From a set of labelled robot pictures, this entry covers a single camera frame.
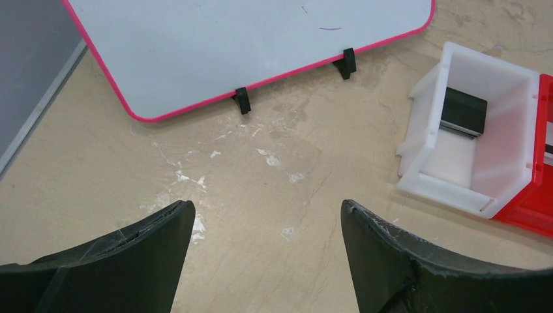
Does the black card in white bin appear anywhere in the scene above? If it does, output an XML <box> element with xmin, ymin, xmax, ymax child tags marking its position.
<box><xmin>440</xmin><ymin>87</ymin><xmax>488</xmax><ymax>140</ymax></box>

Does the pink framed whiteboard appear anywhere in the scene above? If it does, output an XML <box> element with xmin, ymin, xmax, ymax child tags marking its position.
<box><xmin>63</xmin><ymin>0</ymin><xmax>437</xmax><ymax>123</ymax></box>

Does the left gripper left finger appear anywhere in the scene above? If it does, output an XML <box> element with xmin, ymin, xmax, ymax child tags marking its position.
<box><xmin>1</xmin><ymin>200</ymin><xmax>196</xmax><ymax>312</ymax></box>

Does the aluminium frame rail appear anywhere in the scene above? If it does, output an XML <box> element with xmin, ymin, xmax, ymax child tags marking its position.
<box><xmin>1</xmin><ymin>40</ymin><xmax>87</xmax><ymax>179</ymax></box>

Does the white plastic bin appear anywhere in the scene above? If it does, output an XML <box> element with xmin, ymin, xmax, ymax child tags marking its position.
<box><xmin>396</xmin><ymin>42</ymin><xmax>540</xmax><ymax>219</ymax></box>

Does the red plastic bin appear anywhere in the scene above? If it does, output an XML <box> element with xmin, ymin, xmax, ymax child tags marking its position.
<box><xmin>492</xmin><ymin>74</ymin><xmax>552</xmax><ymax>239</ymax></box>

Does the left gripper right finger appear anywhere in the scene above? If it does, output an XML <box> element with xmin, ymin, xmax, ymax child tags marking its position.
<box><xmin>341</xmin><ymin>200</ymin><xmax>552</xmax><ymax>312</ymax></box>

